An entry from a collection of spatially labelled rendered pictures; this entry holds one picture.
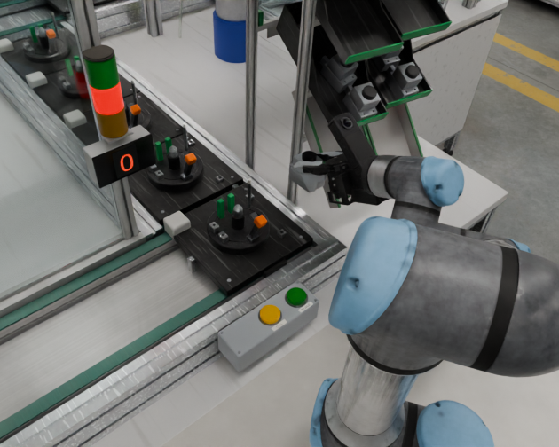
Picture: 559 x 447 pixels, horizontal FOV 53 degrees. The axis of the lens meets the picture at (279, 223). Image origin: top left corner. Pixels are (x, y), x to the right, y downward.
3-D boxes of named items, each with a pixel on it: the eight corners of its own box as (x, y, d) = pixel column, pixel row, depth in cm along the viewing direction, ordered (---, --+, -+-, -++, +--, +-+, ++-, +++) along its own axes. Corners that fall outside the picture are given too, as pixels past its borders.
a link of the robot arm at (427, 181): (430, 205, 84) (444, 150, 84) (377, 198, 93) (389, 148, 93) (460, 216, 89) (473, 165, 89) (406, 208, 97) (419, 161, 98)
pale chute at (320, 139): (374, 191, 134) (385, 189, 129) (329, 208, 128) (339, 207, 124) (338, 78, 131) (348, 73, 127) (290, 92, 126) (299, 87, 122)
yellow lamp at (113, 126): (133, 131, 101) (129, 109, 97) (108, 142, 98) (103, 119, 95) (119, 119, 103) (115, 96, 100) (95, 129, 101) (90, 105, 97)
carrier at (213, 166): (243, 184, 139) (243, 144, 130) (160, 226, 127) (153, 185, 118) (189, 137, 151) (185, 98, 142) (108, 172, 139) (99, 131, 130)
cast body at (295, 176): (324, 185, 116) (327, 158, 112) (309, 193, 114) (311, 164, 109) (297, 168, 121) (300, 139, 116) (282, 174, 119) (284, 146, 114)
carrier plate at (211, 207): (312, 244, 126) (313, 238, 124) (227, 297, 114) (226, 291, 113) (247, 187, 138) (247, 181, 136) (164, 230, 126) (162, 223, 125)
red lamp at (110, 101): (129, 108, 97) (125, 83, 94) (103, 118, 95) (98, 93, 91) (115, 96, 100) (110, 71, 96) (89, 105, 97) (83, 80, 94)
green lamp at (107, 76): (125, 83, 93) (120, 57, 90) (98, 93, 91) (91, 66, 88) (110, 71, 96) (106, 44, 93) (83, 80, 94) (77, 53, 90)
